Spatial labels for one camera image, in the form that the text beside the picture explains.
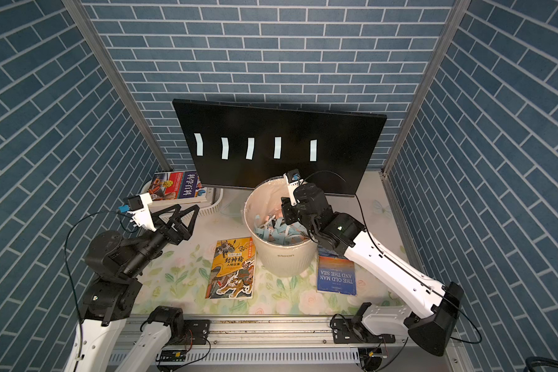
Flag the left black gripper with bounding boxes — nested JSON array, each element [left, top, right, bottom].
[[121, 202, 199, 278]]

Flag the pale sticky note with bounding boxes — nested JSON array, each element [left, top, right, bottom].
[[274, 136, 282, 160], [246, 137, 255, 161], [309, 139, 318, 162], [194, 133, 204, 157], [221, 137, 229, 161]]

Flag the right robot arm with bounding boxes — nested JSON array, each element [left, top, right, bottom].
[[281, 180, 464, 357]]

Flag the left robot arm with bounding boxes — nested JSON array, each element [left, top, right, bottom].
[[65, 195, 199, 371]]

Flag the pile of discarded sticky notes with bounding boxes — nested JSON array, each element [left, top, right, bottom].
[[254, 210, 310, 246]]

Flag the black computer monitor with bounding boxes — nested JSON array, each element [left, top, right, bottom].
[[172, 99, 387, 195]]

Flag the red blue encyclopedia book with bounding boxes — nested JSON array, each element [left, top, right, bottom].
[[144, 170, 213, 209]]

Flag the white lined trash bin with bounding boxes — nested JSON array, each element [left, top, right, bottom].
[[243, 177, 319, 277]]

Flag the white plastic basket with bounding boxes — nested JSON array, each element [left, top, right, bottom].
[[140, 181, 223, 215]]

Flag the blue sea cover book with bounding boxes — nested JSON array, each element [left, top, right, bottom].
[[317, 246, 357, 295]]

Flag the yellow illustrated book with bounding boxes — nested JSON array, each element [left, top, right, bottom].
[[206, 237, 257, 299]]

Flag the small green circuit board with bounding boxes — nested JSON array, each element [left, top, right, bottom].
[[156, 350, 187, 364]]

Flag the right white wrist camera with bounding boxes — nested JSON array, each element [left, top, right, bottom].
[[284, 169, 303, 206]]

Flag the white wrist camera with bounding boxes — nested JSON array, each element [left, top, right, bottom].
[[126, 193, 156, 232], [284, 169, 303, 206]]

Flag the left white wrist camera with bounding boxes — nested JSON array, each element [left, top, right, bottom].
[[126, 193, 156, 232]]

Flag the aluminium mounting rail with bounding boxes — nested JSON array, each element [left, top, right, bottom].
[[73, 315, 466, 368]]

